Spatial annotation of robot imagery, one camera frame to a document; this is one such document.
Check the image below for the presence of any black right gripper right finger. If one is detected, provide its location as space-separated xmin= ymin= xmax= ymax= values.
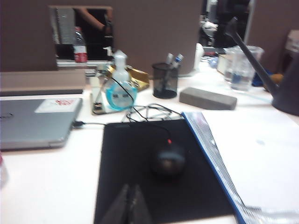
xmin=128 ymin=184 xmax=154 ymax=224

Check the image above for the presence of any blue-edged folder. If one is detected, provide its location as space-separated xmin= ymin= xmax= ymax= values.
xmin=181 ymin=111 xmax=299 ymax=224

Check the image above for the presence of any black mouse pad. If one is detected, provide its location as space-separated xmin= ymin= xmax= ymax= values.
xmin=93 ymin=119 xmax=235 ymax=224

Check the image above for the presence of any black mesh pen holder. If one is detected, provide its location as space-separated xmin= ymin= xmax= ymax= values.
xmin=151 ymin=62 xmax=179 ymax=99

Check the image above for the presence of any blue-capped marker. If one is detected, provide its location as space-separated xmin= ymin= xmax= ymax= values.
xmin=173 ymin=53 xmax=184 ymax=69

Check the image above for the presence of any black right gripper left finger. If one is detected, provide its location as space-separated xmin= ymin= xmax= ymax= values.
xmin=99 ymin=183 xmax=130 ymax=224

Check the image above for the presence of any beige desk riser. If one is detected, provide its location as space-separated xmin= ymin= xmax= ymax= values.
xmin=0 ymin=69 xmax=86 ymax=97

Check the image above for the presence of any dark grey watering can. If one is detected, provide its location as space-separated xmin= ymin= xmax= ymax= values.
xmin=224 ymin=16 xmax=299 ymax=116

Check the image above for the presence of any black computer mouse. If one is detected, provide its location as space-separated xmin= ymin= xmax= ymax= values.
xmin=149 ymin=142 xmax=186 ymax=179

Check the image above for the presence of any clear plastic drinking cup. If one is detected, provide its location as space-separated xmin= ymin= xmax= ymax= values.
xmin=224 ymin=45 xmax=265 ymax=92

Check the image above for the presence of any brown desk partition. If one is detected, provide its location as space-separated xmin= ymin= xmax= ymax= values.
xmin=245 ymin=0 xmax=299 ymax=77
xmin=0 ymin=0 xmax=203 ymax=78

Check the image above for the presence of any blue hand sanitizer pump bottle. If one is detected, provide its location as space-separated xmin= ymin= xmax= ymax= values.
xmin=105 ymin=49 xmax=139 ymax=112

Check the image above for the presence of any black cable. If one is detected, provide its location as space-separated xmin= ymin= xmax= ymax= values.
xmin=74 ymin=77 xmax=185 ymax=144

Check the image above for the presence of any silver laptop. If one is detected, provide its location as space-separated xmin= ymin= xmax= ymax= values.
xmin=0 ymin=98 xmax=84 ymax=151

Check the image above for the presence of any white box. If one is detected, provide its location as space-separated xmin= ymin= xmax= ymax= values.
xmin=216 ymin=53 xmax=232 ymax=76

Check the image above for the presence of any white pen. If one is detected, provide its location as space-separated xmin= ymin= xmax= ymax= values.
xmin=165 ymin=53 xmax=175 ymax=69

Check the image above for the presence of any rectangular mirror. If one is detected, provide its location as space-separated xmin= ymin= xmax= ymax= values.
xmin=48 ymin=6 xmax=115 ymax=67

